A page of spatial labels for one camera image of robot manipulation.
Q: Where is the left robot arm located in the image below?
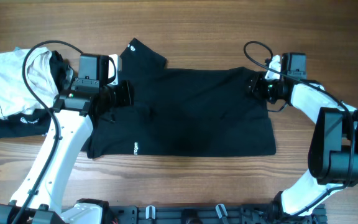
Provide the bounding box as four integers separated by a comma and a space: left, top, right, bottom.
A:
0, 80, 134, 223

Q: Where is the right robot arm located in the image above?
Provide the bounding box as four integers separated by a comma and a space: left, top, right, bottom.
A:
246, 73, 358, 222

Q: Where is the black folded printed t-shirt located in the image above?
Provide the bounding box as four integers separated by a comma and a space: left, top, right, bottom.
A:
0, 51, 73, 139

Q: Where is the white folded t-shirt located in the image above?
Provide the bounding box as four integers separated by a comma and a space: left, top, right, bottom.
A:
0, 47, 58, 119

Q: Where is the right black cable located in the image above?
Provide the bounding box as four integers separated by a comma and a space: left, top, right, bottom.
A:
243, 40, 357, 215

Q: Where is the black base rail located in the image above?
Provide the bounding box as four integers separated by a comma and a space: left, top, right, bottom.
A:
63, 198, 328, 224

